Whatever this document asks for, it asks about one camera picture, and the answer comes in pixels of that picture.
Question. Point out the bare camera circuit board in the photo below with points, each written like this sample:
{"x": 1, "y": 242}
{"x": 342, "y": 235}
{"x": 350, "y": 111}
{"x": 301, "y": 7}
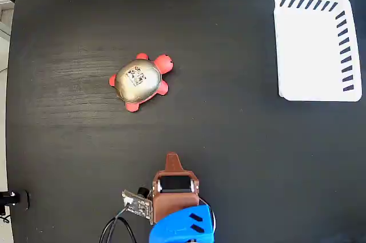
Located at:
{"x": 137, "y": 204}

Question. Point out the white slotted tray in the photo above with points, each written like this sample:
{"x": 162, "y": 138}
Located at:
{"x": 308, "y": 54}

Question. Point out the red turtle toy metallic shell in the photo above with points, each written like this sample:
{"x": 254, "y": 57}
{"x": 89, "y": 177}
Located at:
{"x": 137, "y": 83}

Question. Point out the black clamp mount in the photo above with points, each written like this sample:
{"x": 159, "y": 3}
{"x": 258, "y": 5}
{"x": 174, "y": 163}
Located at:
{"x": 11, "y": 198}

